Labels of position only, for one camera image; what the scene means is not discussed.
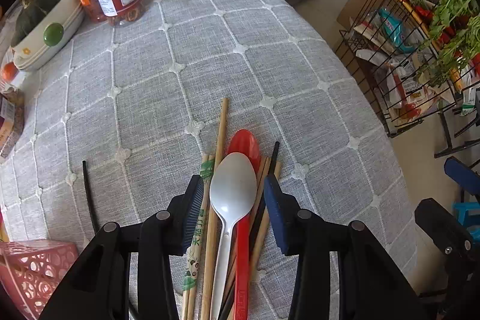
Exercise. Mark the blue chair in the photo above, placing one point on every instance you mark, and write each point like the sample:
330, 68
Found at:
461, 173

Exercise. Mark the dark green pumpkin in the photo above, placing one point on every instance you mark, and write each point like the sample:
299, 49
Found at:
33, 12

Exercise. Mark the grey checked tablecloth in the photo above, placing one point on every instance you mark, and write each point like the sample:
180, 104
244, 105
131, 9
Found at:
187, 42

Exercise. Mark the teal snack packet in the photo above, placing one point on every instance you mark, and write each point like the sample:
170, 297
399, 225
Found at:
393, 29

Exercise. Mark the orange fruit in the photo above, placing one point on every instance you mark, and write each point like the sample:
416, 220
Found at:
8, 72

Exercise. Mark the cream ceramic dish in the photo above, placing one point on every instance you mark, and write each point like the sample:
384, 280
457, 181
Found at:
37, 54

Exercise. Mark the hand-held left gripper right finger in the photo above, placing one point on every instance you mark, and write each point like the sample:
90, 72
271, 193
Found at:
275, 215

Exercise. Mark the white plastic spoon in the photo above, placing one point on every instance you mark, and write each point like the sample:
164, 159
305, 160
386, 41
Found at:
232, 185

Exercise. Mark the paper-wrapped wooden chopsticks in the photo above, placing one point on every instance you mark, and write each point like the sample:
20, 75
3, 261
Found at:
197, 241

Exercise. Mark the green leafy vegetable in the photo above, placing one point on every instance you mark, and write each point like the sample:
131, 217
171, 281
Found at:
450, 9

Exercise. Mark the red plastic spoon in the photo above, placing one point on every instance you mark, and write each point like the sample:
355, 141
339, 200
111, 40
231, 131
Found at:
243, 143

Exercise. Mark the purple snack box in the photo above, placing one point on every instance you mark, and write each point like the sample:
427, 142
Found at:
9, 128

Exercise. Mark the black chopstick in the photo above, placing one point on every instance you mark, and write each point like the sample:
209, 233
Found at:
88, 192
275, 151

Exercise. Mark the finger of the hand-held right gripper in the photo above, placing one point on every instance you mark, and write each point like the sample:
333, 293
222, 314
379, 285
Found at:
442, 230

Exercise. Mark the pink perforated plastic basket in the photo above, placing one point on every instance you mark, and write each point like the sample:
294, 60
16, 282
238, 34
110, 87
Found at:
33, 267

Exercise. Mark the cyan plastic stool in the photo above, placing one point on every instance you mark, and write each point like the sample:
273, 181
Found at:
467, 213

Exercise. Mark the long wooden chopstick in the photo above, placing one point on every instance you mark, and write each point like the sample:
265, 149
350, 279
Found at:
221, 132

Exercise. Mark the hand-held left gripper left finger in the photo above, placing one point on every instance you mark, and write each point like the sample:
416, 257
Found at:
193, 215

